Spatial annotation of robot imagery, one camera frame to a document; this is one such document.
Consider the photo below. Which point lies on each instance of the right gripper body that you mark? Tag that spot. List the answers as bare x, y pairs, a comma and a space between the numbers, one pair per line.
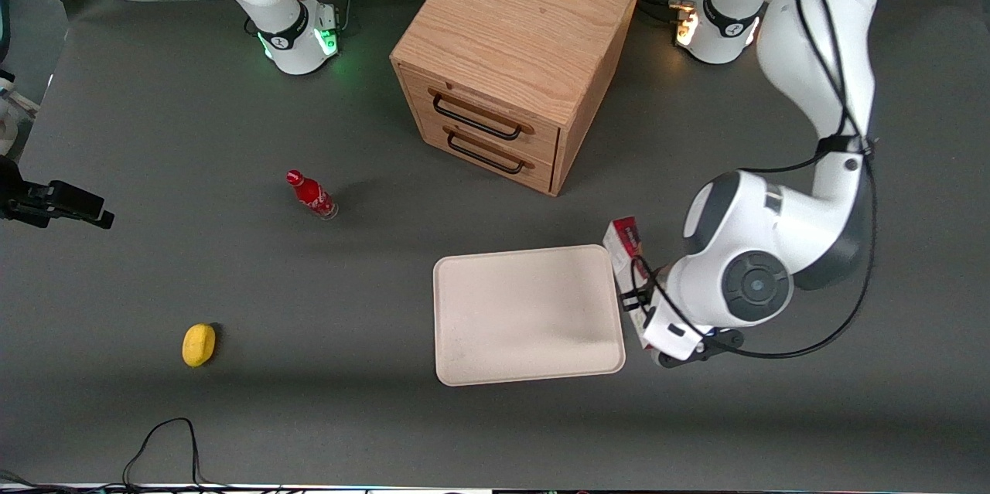
22, 202

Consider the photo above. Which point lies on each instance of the red cookie box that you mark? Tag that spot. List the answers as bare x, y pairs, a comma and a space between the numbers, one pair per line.
623, 243

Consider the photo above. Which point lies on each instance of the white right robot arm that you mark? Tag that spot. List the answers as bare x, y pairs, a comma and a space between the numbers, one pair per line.
286, 30

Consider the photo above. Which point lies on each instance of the cream plastic tray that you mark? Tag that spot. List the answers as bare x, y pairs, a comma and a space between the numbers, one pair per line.
526, 316

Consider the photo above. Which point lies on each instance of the narrow wooden drawer front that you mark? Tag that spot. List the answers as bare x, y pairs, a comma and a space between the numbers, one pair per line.
541, 173

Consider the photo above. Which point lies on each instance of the yellow lemon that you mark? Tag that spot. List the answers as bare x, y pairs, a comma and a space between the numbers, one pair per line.
198, 345

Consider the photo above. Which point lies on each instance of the wide wooden drawer front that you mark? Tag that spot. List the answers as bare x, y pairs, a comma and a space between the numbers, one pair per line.
541, 131

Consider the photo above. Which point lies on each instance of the red cola bottle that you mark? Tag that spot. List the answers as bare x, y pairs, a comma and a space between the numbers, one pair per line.
312, 195

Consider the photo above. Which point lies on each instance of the wooden drawer cabinet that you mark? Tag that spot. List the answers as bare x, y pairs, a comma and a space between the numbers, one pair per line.
518, 22

